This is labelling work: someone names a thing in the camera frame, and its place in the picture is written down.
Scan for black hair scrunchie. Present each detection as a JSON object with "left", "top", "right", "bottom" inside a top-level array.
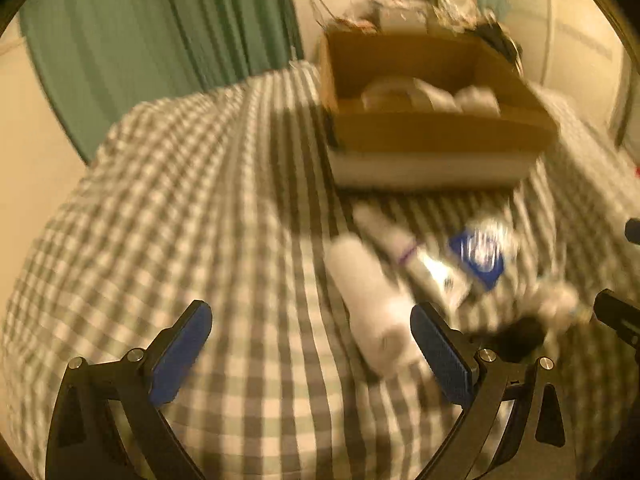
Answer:
[{"left": 480, "top": 315, "right": 547, "bottom": 363}]

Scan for blue wet wipes pack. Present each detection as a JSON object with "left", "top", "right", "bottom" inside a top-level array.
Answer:
[{"left": 447, "top": 216, "right": 518, "bottom": 292}]

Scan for white cream tube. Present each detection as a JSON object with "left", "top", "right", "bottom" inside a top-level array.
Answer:
[{"left": 352, "top": 203, "right": 471, "bottom": 311}]

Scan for white work gloves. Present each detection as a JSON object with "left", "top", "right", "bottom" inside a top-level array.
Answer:
[{"left": 411, "top": 79, "right": 500, "bottom": 117}]

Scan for white cylindrical bottle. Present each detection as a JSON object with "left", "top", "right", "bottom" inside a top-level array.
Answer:
[{"left": 324, "top": 234, "right": 421, "bottom": 379}]

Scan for white tape roll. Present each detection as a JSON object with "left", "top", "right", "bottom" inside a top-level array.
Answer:
[{"left": 361, "top": 76, "right": 428, "bottom": 110}]

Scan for silver grey mouse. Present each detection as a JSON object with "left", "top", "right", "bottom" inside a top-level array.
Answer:
[{"left": 528, "top": 280, "right": 582, "bottom": 333}]

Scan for brown cardboard box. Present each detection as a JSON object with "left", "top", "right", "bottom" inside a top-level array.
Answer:
[{"left": 320, "top": 32, "right": 559, "bottom": 192}]

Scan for grey checkered bed cover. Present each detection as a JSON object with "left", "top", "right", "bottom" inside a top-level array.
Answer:
[{"left": 1, "top": 63, "right": 639, "bottom": 479}]

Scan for large green curtain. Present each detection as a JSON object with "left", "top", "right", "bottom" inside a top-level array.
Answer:
[{"left": 20, "top": 0, "right": 303, "bottom": 162}]

